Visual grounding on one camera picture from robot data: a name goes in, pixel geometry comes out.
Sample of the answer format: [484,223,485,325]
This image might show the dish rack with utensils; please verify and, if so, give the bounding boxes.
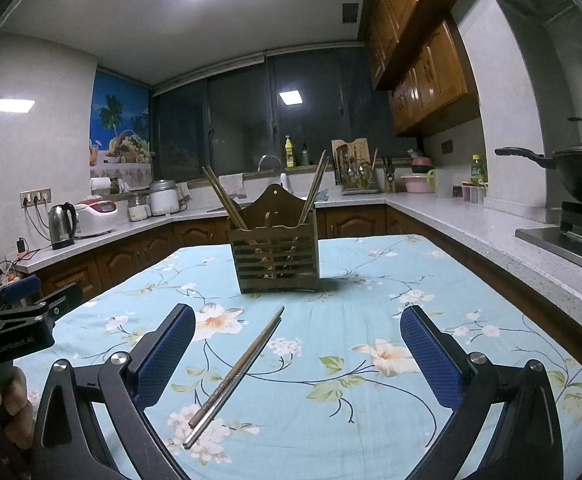
[339,160,380,195]

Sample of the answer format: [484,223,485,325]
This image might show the white rice cooker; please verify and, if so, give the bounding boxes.
[149,180,180,217]

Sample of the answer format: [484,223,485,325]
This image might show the upper wooden cabinets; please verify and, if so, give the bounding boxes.
[358,0,480,136]

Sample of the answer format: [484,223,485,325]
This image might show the yellow dish soap bottle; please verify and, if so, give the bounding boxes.
[285,136,295,168]

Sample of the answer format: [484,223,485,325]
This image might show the steel electric kettle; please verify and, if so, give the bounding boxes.
[48,202,77,249]

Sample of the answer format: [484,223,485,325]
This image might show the left hand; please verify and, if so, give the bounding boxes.
[0,366,35,479]

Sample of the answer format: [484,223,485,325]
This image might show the red white pressure cooker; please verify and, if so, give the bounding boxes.
[75,198,118,238]

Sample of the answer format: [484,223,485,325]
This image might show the wooden cabinets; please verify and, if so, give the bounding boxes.
[18,198,582,358]
[358,0,480,136]

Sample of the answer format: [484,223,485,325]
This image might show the hanging dish cloth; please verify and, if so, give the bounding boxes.
[218,174,248,198]

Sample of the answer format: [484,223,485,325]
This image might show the white lidded jar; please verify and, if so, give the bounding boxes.
[127,194,151,222]

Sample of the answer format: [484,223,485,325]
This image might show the fruit poster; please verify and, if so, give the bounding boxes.
[89,70,153,188]

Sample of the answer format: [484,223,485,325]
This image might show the wall power outlet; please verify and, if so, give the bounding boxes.
[20,188,52,209]

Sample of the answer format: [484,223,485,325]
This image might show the chrome faucet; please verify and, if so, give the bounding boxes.
[257,154,291,191]

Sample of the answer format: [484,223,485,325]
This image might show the wooden utensil holder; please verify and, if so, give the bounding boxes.
[227,183,319,294]

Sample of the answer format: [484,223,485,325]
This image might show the metal chopstick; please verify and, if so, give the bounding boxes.
[181,309,285,451]
[189,307,285,429]

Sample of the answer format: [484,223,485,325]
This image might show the wooden knife block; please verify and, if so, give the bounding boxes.
[382,155,395,193]

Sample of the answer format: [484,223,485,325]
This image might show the pink basin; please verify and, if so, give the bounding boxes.
[401,174,436,194]

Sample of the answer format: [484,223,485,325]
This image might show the lower wooden cabinets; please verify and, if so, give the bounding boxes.
[18,198,582,358]

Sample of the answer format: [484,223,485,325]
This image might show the floral light blue tablecloth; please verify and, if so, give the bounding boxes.
[20,235,582,479]

